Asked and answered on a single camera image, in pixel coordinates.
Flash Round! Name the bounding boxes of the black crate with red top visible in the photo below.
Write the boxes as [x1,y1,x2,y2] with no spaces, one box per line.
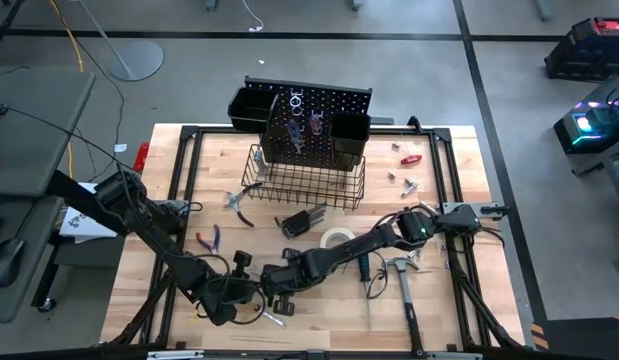
[543,16,619,83]

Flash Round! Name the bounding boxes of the tall black pegboard bin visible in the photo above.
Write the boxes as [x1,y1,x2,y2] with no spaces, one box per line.
[328,111,373,169]

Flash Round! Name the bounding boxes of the black computer with coloured lights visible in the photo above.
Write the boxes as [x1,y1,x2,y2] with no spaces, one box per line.
[552,87,619,156]

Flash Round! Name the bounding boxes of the red flat object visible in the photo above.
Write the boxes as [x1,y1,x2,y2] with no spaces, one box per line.
[132,141,151,174]

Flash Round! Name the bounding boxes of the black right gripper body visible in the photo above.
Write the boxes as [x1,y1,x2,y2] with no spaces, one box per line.
[261,247,335,317]

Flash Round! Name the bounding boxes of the wide black pegboard bin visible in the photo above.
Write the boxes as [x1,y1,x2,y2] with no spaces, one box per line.
[227,87,280,135]

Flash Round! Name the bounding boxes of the black metal pegboard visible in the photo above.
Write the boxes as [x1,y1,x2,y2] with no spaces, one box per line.
[241,75,374,171]

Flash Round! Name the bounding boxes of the black desk leg with caster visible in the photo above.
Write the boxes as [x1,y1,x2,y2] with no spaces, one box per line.
[31,232,65,314]

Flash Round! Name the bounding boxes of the white cable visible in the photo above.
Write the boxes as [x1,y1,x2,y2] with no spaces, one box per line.
[238,0,266,34]

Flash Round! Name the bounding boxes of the black computer mouse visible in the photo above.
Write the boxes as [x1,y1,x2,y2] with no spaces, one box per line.
[0,238,26,289]

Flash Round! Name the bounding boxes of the black wire basket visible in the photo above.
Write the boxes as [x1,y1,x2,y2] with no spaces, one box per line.
[240,143,368,212]

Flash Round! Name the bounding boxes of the black-handled silver pliers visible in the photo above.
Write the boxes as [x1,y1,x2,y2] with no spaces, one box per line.
[222,181,264,229]

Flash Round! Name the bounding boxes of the white paper sheet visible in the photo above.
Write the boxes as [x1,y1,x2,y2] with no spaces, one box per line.
[58,182,121,245]

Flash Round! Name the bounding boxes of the white masking tape roll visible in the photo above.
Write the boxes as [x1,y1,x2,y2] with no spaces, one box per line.
[318,227,358,251]

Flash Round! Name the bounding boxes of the silver pegboard hook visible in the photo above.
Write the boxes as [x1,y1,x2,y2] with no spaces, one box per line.
[308,110,326,137]
[287,88,305,120]
[291,124,309,150]

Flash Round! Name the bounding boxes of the grey round stand base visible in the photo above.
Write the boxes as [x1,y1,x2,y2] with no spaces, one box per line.
[78,0,165,83]

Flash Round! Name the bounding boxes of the grey desk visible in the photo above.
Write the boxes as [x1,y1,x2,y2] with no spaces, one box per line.
[0,67,96,324]

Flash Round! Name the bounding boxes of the black teal-handled screwdriver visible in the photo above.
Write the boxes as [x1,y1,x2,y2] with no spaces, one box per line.
[357,251,374,331]

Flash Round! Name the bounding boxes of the black block with hazard stripes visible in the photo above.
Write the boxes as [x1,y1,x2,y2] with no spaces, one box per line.
[530,316,619,360]

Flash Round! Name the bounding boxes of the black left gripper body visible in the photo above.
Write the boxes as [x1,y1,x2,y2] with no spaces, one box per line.
[201,249,255,327]

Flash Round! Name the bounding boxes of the red and blue pliers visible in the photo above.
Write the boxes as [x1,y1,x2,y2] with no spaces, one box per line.
[195,223,223,255]

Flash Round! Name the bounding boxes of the yellow cable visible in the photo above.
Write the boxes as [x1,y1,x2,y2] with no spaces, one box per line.
[47,0,85,180]

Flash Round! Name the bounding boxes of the black-handled claw hammer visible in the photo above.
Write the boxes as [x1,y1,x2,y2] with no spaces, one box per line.
[382,256,426,358]

